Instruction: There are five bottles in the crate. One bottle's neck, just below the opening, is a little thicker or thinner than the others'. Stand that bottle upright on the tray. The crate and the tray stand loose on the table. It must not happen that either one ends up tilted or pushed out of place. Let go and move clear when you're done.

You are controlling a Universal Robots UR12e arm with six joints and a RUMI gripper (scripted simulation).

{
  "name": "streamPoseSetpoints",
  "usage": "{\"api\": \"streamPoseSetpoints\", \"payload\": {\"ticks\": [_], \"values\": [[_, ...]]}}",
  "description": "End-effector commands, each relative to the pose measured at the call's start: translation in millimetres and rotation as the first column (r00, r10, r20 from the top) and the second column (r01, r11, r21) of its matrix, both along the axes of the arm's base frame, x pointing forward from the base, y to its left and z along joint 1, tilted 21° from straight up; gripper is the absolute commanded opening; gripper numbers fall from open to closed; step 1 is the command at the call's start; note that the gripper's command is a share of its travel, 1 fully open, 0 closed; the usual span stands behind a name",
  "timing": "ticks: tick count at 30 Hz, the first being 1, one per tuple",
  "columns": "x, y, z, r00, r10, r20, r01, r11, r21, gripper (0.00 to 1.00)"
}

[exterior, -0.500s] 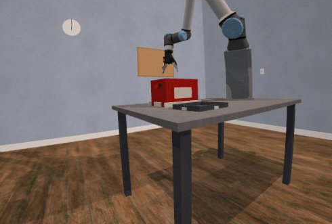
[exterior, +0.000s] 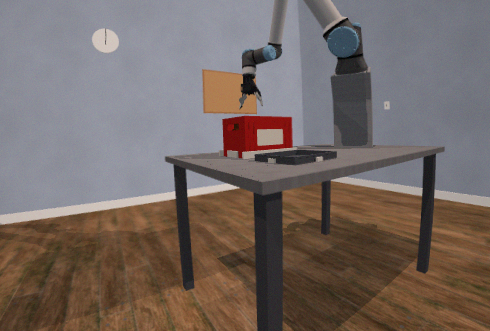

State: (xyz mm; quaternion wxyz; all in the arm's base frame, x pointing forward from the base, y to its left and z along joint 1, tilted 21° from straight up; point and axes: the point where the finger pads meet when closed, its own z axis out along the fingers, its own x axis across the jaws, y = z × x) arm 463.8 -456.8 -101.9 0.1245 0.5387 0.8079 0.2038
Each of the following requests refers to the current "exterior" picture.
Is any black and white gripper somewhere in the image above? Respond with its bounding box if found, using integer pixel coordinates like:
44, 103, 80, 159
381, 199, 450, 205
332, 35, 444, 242
239, 74, 263, 109

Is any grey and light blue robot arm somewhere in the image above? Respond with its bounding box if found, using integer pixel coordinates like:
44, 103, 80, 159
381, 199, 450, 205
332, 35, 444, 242
242, 0, 368, 76

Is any red crate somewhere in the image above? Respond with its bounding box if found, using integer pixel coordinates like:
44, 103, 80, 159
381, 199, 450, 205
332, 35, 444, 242
222, 116, 292, 158

